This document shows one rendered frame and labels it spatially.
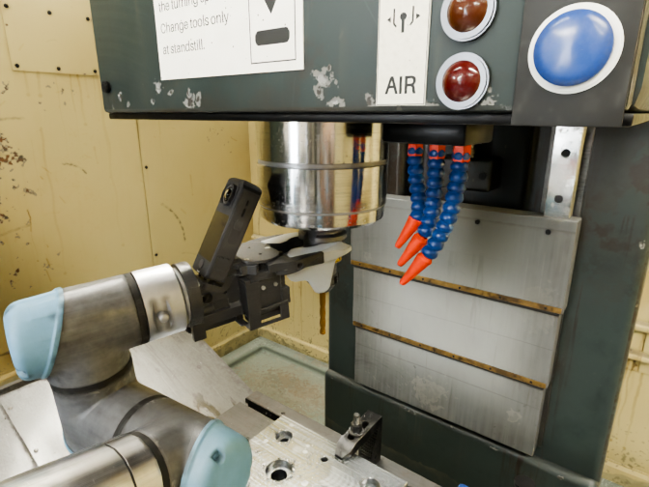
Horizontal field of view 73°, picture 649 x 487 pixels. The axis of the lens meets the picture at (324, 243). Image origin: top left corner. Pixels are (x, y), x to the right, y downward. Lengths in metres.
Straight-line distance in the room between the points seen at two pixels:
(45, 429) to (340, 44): 1.33
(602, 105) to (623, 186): 0.69
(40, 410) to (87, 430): 1.02
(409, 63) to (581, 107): 0.09
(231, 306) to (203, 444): 0.17
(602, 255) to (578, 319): 0.13
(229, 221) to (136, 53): 0.18
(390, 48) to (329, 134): 0.22
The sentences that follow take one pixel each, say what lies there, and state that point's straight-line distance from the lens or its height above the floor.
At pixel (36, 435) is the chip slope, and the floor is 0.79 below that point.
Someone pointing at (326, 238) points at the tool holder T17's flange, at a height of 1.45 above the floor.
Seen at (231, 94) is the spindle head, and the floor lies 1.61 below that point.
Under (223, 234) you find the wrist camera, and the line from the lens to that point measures 0.47.
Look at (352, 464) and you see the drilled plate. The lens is 0.89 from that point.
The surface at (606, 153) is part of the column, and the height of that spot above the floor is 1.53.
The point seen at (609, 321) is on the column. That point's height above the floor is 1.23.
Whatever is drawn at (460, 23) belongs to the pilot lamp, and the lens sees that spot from 0.24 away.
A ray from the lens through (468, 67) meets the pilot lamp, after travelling 0.24.
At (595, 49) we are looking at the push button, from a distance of 0.22.
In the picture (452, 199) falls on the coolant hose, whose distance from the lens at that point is 0.43.
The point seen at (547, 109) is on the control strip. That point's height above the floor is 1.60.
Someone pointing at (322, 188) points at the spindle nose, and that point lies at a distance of 0.47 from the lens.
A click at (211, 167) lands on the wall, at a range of 1.72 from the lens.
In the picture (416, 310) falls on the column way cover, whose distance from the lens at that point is 1.04.
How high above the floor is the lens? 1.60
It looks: 17 degrees down
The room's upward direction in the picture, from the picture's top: straight up
